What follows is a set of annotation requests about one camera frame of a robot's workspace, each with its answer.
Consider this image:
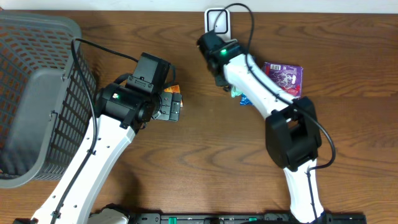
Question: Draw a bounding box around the orange small snack box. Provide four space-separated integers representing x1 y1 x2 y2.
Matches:
161 85 183 108

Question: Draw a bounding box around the mint green snack pack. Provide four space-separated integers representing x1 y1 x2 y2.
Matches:
231 86 243 98

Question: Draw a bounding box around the blue Oreo cookie pack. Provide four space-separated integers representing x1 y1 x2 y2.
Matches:
239 93 252 106

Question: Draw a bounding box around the purple pink Carefree pack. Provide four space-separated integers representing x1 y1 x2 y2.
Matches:
262 62 303 98

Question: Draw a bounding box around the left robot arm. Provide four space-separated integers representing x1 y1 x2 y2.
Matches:
14 53 175 223

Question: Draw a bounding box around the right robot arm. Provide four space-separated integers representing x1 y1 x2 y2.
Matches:
197 31 324 223

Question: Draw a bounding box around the grey plastic shopping basket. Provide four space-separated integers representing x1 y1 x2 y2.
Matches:
1 11 97 189

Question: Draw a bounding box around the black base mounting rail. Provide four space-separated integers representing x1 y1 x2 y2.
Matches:
90 212 368 224

